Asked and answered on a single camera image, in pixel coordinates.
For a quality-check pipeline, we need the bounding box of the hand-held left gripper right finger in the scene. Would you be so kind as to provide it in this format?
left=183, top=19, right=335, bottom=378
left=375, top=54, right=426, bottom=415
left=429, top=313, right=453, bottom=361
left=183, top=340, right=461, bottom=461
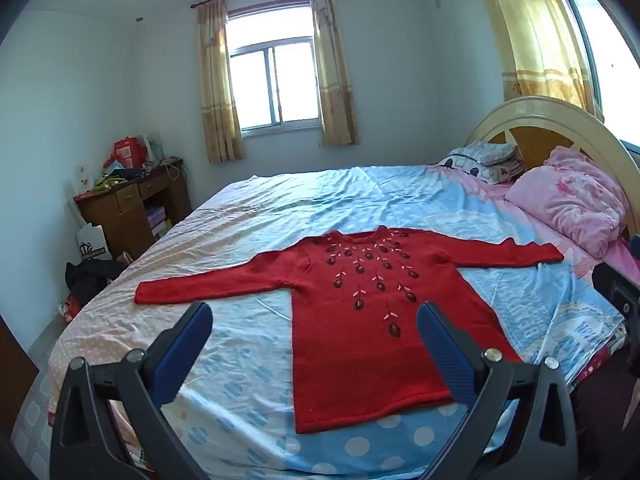
left=416, top=301, right=581, bottom=480

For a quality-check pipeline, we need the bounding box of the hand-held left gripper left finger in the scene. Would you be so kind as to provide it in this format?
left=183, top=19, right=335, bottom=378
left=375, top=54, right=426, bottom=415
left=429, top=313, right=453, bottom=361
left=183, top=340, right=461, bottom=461
left=49, top=301, right=216, bottom=480

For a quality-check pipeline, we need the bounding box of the red knitted sweater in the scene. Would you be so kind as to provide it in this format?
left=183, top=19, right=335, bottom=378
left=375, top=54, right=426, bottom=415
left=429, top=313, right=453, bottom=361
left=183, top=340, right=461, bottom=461
left=134, top=226, right=565, bottom=435

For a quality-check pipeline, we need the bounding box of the dark clothes pile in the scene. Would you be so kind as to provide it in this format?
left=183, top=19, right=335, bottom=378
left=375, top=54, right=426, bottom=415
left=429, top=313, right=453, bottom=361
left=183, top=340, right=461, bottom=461
left=65, top=258, right=126, bottom=307

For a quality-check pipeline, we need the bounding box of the pink floral quilt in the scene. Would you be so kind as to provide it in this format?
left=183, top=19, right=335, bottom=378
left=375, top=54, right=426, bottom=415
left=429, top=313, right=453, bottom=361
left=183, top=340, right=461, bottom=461
left=505, top=146, right=640, bottom=281

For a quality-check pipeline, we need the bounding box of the white paper bag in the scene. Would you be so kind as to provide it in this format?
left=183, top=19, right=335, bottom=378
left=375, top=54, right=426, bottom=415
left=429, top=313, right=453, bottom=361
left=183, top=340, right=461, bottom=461
left=75, top=223, right=114, bottom=261

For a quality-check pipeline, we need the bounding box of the brown wooden desk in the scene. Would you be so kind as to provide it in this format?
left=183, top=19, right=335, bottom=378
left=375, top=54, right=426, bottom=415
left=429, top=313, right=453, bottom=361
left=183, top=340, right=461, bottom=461
left=74, top=158, right=193, bottom=261

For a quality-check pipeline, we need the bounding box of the brown wooden door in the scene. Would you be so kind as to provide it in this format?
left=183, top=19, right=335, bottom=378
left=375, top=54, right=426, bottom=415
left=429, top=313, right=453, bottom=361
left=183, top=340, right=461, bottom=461
left=0, top=315, right=41, bottom=423

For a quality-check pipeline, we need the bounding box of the bed with patterned sheet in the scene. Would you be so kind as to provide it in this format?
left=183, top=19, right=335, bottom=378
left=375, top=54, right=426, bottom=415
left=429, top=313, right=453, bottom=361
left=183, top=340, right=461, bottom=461
left=10, top=162, right=631, bottom=480

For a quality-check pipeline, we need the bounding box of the cream wooden headboard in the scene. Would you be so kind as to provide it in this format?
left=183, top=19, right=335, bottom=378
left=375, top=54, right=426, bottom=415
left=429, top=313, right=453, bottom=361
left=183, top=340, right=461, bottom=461
left=464, top=95, right=633, bottom=241

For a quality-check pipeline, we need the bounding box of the white cartoon print pillow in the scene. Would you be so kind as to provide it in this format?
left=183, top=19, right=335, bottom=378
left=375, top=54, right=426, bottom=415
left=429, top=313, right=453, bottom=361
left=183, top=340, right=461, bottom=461
left=437, top=156, right=526, bottom=184

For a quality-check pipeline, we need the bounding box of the grey patterned pillow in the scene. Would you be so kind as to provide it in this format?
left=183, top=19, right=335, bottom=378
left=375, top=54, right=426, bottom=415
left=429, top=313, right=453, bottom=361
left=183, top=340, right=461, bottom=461
left=447, top=141, right=519, bottom=166

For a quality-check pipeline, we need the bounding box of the red box on desk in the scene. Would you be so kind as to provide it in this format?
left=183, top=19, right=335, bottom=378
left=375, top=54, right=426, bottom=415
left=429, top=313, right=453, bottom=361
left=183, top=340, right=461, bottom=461
left=114, top=136, right=151, bottom=169

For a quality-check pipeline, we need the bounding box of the bright side window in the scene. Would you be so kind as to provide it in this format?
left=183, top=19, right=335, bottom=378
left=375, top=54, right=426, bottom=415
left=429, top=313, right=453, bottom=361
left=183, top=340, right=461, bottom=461
left=555, top=0, right=640, bottom=142

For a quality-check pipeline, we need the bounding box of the large yellow curtain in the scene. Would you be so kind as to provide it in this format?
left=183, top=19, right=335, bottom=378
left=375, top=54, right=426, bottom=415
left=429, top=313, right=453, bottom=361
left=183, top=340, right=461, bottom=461
left=470, top=0, right=603, bottom=121

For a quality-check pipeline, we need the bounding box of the yellow patterned curtain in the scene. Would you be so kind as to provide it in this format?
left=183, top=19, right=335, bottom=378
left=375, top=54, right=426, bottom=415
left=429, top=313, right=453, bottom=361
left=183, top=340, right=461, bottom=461
left=309, top=0, right=361, bottom=147
left=196, top=0, right=246, bottom=164

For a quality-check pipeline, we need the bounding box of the white framed window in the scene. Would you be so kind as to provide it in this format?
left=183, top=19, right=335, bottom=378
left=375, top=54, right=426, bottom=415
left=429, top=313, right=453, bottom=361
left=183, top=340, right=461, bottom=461
left=226, top=5, right=323, bottom=134

